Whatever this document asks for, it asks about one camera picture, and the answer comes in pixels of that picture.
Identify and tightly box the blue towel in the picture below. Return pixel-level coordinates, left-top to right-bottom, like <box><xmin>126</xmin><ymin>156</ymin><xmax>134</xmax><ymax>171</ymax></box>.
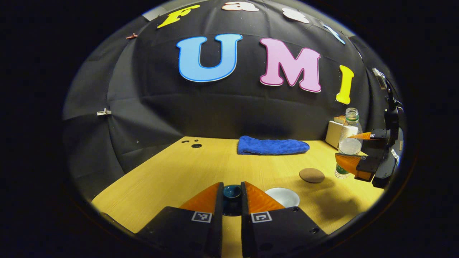
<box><xmin>237</xmin><ymin>135</ymin><xmax>310</xmax><ymax>156</ymax></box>

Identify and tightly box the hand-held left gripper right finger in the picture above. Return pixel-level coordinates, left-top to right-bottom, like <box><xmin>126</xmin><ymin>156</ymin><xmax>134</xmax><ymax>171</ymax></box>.
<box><xmin>240</xmin><ymin>181</ymin><xmax>327</xmax><ymax>258</ymax></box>

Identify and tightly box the black backdrop cloth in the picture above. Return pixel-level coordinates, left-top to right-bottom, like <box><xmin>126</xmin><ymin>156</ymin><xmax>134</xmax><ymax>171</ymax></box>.
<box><xmin>62</xmin><ymin>0</ymin><xmax>404</xmax><ymax>201</ymax></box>

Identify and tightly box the dark teal teacup lid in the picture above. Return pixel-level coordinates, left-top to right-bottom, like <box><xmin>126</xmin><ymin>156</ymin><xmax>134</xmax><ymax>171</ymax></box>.
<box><xmin>222</xmin><ymin>184</ymin><xmax>242</xmax><ymax>216</ymax></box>

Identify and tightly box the dark teacup white inside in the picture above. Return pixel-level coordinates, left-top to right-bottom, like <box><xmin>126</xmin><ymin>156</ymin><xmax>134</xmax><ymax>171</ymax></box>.
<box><xmin>265</xmin><ymin>187</ymin><xmax>300</xmax><ymax>208</ymax></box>

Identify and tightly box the round brown coaster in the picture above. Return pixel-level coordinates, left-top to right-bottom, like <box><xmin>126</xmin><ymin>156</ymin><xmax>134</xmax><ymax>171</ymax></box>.
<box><xmin>299</xmin><ymin>168</ymin><xmax>325</xmax><ymax>184</ymax></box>

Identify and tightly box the white toaster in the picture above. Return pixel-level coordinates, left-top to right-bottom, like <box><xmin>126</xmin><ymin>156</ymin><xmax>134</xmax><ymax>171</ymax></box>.
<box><xmin>325</xmin><ymin>120</ymin><xmax>346</xmax><ymax>149</ymax></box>

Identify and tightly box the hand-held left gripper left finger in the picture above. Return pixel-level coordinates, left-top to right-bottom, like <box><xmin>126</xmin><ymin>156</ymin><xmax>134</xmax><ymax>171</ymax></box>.
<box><xmin>136</xmin><ymin>182</ymin><xmax>224</xmax><ymax>258</ymax></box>

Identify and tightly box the clear plastic water bottle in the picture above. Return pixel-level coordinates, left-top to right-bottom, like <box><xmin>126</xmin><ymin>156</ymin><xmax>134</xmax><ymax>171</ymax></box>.
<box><xmin>334</xmin><ymin>107</ymin><xmax>363</xmax><ymax>180</ymax></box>

